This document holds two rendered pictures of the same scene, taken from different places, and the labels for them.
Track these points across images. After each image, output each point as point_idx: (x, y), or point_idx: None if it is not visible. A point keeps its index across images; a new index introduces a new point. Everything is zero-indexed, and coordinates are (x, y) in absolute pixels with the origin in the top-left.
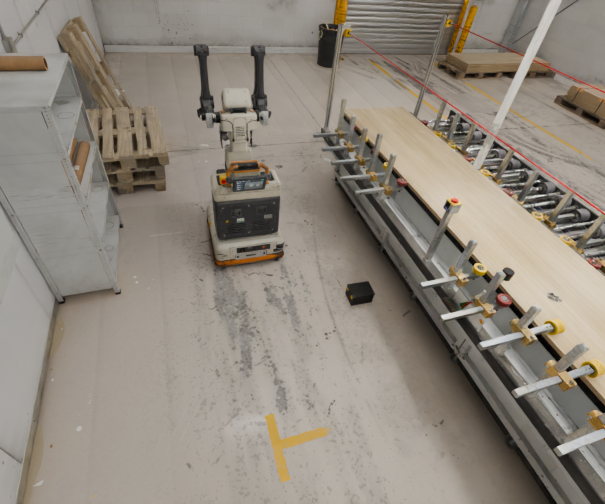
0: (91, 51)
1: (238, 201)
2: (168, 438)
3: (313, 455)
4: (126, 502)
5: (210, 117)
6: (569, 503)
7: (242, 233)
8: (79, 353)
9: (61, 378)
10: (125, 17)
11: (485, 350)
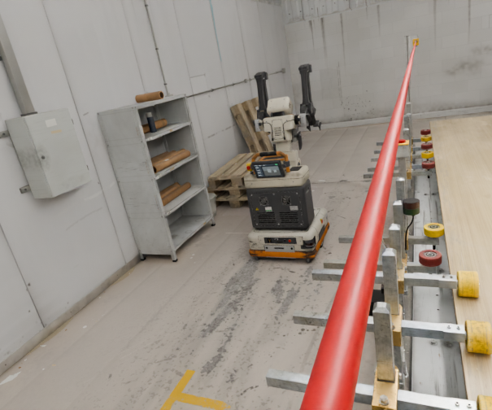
0: (255, 116)
1: (264, 189)
2: (116, 353)
3: None
4: (62, 377)
5: (258, 122)
6: None
7: (272, 224)
8: (124, 288)
9: (103, 298)
10: (315, 104)
11: None
